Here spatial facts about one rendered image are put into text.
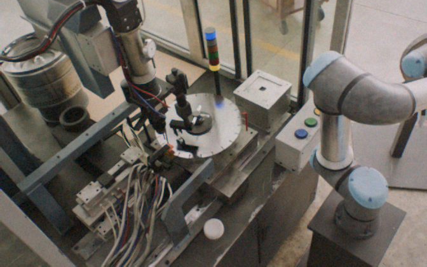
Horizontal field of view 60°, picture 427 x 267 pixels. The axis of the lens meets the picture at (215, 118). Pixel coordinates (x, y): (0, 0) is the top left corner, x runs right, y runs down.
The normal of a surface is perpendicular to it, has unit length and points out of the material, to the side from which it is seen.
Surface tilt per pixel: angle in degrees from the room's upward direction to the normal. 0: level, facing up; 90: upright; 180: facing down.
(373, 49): 0
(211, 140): 0
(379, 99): 44
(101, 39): 90
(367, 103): 56
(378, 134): 0
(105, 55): 90
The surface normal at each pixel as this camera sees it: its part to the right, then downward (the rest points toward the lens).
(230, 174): -0.11, -0.68
